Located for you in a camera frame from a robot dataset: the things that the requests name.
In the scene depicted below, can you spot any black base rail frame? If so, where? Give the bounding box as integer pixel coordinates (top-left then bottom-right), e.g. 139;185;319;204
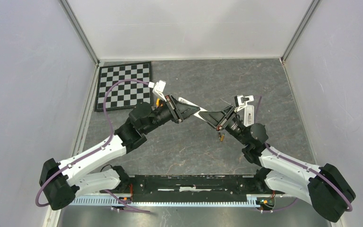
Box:
100;165;281;204

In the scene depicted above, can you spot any white remote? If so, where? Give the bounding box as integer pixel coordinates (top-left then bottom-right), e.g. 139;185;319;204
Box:
178;97;207;121

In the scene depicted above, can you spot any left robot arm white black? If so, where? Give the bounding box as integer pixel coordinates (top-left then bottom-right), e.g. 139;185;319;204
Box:
35;95;201;210

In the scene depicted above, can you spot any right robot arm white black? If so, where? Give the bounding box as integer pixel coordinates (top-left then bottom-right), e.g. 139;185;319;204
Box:
195;106;356;222

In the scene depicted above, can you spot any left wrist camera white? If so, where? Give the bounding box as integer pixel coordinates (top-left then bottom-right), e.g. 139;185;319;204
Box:
148;80;166;102

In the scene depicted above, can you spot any white cable duct comb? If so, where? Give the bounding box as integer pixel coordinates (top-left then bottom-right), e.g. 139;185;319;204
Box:
70;195;260;208

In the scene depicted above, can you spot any white remote control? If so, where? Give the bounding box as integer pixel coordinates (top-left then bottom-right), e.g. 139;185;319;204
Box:
243;105;255;127

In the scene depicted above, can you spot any black white chessboard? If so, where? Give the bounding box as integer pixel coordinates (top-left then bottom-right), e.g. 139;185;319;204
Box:
94;61;153;112

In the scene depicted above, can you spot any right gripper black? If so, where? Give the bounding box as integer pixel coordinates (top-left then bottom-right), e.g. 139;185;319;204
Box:
198;105;250;146

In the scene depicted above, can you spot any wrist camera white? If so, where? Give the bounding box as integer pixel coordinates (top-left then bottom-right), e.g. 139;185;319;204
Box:
234;95;254;113
148;80;166;102

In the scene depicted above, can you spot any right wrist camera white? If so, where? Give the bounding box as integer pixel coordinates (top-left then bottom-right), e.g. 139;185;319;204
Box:
234;95;254;113

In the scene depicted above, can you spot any green yellow orange brick stack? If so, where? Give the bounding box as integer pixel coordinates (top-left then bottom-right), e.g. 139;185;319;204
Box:
156;98;163;107

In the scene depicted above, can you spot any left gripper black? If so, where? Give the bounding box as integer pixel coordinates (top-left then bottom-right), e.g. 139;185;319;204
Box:
142;93;199;134

